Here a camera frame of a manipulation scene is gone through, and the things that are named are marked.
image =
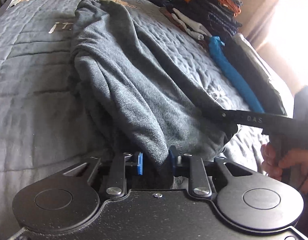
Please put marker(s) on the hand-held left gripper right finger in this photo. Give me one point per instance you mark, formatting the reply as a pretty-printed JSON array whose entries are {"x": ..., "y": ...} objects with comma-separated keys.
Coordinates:
[{"x": 172, "y": 158}]

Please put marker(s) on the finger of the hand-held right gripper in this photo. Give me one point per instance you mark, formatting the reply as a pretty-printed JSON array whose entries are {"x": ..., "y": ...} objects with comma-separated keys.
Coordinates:
[{"x": 229, "y": 116}]

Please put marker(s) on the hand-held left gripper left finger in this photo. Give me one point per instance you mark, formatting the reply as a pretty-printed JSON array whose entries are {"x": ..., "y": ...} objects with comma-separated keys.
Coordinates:
[{"x": 140, "y": 163}]

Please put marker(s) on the grey sweatpants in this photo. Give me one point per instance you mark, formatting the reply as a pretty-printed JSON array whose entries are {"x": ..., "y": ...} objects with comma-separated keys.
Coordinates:
[{"x": 124, "y": 85}]

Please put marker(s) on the stack of folded black clothes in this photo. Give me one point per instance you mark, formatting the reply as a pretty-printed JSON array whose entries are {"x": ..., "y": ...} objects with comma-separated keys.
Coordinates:
[{"x": 214, "y": 17}]

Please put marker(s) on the person's right hand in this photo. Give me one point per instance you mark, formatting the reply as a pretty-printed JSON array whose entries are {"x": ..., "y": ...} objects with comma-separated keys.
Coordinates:
[{"x": 298, "y": 165}]

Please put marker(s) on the folded blue garment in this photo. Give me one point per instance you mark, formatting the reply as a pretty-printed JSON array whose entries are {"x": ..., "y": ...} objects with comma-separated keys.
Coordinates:
[{"x": 231, "y": 75}]

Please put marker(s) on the folded dark grey garment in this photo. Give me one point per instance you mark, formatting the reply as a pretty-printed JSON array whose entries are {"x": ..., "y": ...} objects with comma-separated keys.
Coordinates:
[{"x": 256, "y": 75}]

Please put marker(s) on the grey quilted printed bedspread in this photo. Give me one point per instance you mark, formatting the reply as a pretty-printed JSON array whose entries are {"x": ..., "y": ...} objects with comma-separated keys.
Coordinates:
[{"x": 31, "y": 92}]

